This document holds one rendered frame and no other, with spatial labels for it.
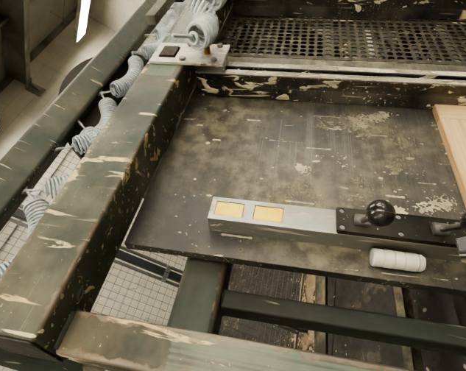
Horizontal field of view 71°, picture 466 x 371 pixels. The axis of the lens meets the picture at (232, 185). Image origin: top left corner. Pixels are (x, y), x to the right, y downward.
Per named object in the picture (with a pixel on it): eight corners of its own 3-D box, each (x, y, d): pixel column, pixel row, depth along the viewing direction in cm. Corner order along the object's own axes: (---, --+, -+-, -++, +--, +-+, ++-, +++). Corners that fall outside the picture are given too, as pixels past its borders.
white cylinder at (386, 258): (369, 269, 54) (421, 276, 53) (374, 260, 52) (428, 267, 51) (368, 253, 56) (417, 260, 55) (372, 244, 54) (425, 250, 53)
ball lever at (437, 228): (448, 243, 53) (503, 238, 40) (423, 240, 54) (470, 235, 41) (449, 219, 54) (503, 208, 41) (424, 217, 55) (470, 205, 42)
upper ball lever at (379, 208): (371, 233, 55) (400, 227, 42) (347, 231, 56) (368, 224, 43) (372, 211, 56) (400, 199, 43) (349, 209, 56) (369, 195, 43)
